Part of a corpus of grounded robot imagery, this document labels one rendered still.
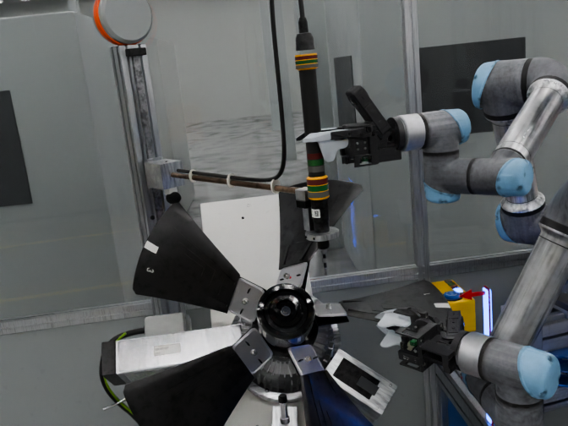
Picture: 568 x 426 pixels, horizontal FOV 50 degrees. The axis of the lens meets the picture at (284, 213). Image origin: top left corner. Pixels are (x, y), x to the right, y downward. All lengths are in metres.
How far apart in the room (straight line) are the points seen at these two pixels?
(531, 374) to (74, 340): 1.50
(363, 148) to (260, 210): 0.50
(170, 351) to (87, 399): 0.85
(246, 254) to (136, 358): 0.39
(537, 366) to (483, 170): 0.41
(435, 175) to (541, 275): 0.30
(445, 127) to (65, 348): 1.43
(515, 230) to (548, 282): 0.64
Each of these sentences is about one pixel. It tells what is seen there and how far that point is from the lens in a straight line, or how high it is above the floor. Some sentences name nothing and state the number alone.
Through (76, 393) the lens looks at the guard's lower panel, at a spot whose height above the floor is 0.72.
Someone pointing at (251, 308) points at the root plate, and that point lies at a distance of 1.32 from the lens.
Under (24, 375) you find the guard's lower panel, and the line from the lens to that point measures 2.23.
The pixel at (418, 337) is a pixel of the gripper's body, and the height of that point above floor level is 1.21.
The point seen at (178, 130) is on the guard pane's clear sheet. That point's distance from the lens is 1.93.
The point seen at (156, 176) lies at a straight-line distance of 1.70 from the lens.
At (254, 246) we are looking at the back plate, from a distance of 1.60.
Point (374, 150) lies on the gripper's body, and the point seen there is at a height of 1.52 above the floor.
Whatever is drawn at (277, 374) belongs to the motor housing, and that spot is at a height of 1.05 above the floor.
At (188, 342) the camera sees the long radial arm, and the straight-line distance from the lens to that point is 1.41.
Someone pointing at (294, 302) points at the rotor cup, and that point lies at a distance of 1.25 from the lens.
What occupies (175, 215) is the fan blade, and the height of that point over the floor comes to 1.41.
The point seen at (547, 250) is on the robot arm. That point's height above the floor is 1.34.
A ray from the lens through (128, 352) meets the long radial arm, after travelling 1.43.
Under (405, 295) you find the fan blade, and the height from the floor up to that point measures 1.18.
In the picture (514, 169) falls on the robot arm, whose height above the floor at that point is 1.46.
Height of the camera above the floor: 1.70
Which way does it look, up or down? 13 degrees down
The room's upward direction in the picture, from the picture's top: 6 degrees counter-clockwise
